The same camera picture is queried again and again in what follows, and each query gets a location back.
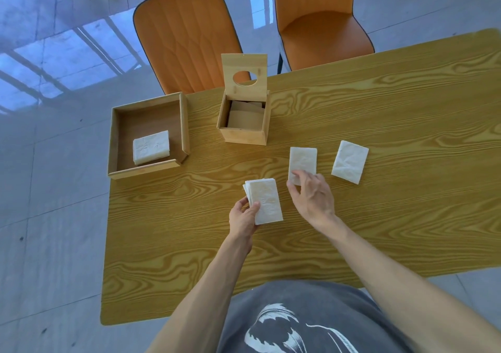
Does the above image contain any person's left hand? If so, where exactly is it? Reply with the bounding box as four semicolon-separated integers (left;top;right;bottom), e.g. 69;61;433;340
228;198;261;244

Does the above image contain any person's right hand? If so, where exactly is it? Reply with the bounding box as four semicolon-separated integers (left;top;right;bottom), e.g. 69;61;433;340
286;170;337;232

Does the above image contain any wooden box with holed lid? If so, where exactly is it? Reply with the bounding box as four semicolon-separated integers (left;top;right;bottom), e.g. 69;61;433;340
216;53;271;146

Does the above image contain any white napkin stack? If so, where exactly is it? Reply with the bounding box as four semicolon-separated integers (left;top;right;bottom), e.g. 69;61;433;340
133;130;171;166

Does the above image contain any person's left forearm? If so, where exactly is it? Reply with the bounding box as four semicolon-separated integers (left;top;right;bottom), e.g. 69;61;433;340
145;235;253;353

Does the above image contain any person's right forearm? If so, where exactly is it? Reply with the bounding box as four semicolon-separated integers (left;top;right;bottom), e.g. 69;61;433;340
319;214;501;353

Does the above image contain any grey printed shirt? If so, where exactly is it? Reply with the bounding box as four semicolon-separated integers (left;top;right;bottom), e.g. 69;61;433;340
216;280;415;353

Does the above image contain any open wooden tray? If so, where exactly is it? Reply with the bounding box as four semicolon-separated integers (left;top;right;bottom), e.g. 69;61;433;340
108;91;191;180

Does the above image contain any orange smooth chair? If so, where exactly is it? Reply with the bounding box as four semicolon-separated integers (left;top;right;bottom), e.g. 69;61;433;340
272;0;375;75

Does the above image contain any orange quilted chair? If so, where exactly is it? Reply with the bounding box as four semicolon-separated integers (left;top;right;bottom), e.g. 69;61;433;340
133;0;251;96

